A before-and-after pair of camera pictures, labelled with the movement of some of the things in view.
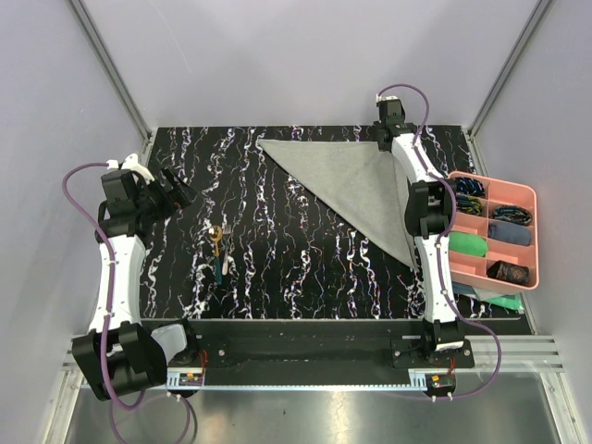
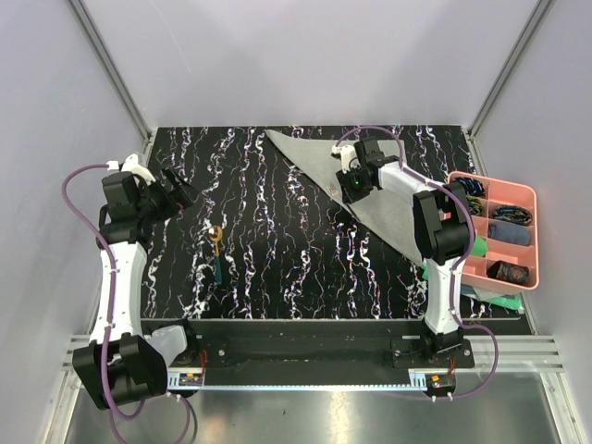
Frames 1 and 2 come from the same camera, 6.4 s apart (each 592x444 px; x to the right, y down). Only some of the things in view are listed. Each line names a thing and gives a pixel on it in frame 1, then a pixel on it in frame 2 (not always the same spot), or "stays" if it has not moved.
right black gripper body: x=377 y=127 -> x=353 y=186
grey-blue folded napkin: x=510 y=232 stays
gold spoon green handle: x=215 y=233 stays
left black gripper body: x=158 y=203 stays
